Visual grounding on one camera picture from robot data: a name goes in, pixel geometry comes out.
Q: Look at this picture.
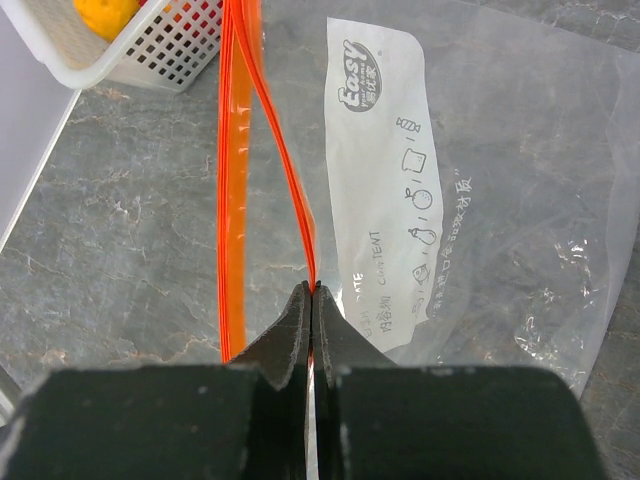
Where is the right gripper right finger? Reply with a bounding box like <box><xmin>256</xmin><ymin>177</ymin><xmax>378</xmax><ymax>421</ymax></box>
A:
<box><xmin>311</xmin><ymin>282</ymin><xmax>396</xmax><ymax>388</ymax></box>

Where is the white plastic basket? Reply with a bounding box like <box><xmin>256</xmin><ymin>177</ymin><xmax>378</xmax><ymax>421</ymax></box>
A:
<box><xmin>1</xmin><ymin>1</ymin><xmax>223</xmax><ymax>93</ymax></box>

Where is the clear zip top bag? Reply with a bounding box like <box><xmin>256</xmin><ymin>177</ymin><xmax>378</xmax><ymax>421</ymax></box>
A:
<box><xmin>218</xmin><ymin>0</ymin><xmax>640</xmax><ymax>480</ymax></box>

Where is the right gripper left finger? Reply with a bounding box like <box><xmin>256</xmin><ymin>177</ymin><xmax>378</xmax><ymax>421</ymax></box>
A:
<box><xmin>234</xmin><ymin>281</ymin><xmax>311</xmax><ymax>390</ymax></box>

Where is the yellow orange fruit toy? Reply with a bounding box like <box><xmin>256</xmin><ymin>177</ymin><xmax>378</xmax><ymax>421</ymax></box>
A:
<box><xmin>73</xmin><ymin>0</ymin><xmax>141</xmax><ymax>43</ymax></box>

